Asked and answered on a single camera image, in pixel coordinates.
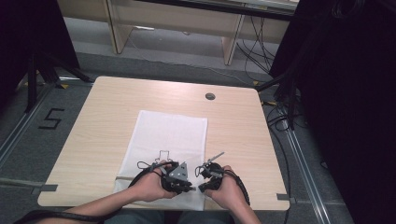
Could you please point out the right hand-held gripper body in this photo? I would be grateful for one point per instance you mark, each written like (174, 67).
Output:
(213, 172)

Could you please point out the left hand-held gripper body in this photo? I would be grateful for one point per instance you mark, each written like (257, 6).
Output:
(177, 175)

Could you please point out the white mesh cloth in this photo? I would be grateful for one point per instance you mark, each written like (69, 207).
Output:
(168, 133)

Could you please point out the person's right hand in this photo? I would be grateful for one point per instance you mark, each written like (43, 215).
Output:
(229, 193)

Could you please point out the person's left hand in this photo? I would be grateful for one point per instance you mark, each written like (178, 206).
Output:
(151, 186)

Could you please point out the grey tape strip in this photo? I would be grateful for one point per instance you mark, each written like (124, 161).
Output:
(285, 197)
(46, 188)

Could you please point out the black metal stand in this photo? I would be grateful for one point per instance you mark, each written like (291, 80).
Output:
(31, 84)
(291, 102)

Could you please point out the black curtain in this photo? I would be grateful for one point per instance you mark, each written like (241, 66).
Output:
(28, 37)
(348, 93)

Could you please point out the metal floor rail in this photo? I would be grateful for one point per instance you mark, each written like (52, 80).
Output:
(306, 174)
(21, 127)

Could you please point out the wooden desk frame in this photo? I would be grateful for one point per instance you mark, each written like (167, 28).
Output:
(174, 18)

